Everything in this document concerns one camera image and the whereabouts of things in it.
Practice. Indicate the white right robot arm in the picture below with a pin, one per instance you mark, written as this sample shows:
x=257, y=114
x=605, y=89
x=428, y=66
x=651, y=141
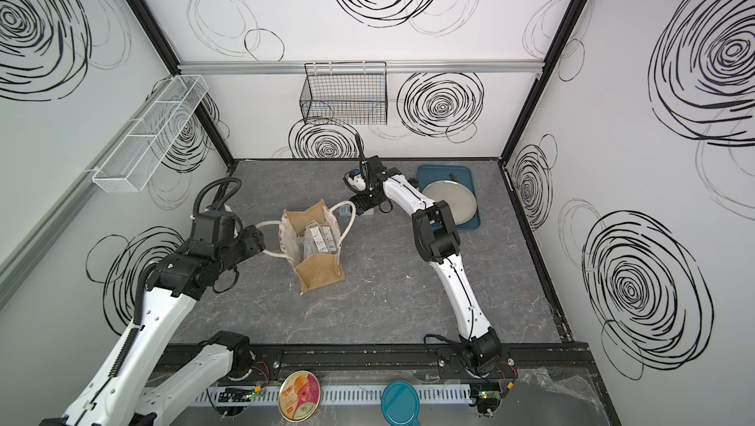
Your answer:
x=438, y=242

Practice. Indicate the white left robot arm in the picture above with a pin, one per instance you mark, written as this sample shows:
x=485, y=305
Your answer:
x=167, y=292

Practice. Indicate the black corner frame post left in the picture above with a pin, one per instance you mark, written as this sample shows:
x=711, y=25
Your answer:
x=168, y=57

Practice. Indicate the aluminium wall rail left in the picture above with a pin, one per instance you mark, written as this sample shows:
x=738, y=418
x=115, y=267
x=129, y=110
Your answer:
x=25, y=257

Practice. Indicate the black corner frame post right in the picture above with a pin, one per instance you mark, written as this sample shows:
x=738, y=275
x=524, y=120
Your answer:
x=566, y=27

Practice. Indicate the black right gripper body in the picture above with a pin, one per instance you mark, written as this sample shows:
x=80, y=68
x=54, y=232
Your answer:
x=366, y=201

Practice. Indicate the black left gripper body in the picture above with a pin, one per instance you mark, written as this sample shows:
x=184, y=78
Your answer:
x=248, y=243

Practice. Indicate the teal plastic tray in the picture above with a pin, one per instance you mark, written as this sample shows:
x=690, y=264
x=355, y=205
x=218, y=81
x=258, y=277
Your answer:
x=426, y=174

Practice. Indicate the clear compass case gold label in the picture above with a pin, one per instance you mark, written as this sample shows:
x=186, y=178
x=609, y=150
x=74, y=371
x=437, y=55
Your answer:
x=324, y=239

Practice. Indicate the black corner frame post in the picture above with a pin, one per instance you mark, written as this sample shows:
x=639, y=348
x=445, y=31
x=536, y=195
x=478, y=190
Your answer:
x=566, y=27
x=168, y=57

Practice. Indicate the round tin pink lid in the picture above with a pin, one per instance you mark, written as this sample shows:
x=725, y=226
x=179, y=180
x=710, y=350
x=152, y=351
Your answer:
x=299, y=396

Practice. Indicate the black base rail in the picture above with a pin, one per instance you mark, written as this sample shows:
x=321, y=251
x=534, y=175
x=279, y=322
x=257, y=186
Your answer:
x=272, y=362

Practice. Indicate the black wire basket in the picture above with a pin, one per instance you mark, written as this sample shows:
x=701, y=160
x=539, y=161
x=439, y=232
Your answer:
x=354, y=99

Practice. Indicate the burlap canvas tote bag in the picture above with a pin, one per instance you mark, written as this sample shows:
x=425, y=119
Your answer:
x=319, y=270

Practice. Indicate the white slotted cable duct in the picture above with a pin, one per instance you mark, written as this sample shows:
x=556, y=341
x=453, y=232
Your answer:
x=339, y=395

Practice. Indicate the teal round lid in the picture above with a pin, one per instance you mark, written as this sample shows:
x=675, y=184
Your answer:
x=400, y=404

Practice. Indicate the grey round plate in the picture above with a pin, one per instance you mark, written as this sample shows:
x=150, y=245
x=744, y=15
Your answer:
x=461, y=200

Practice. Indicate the aluminium wall rail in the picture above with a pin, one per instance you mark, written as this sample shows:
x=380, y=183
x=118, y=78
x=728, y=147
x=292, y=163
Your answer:
x=355, y=67
x=25, y=257

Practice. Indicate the aluminium wall rail back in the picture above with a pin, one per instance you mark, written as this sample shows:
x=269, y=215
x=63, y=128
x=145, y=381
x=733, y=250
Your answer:
x=355, y=67

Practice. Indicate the white wire shelf basket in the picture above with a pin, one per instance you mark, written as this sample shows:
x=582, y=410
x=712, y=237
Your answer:
x=164, y=133

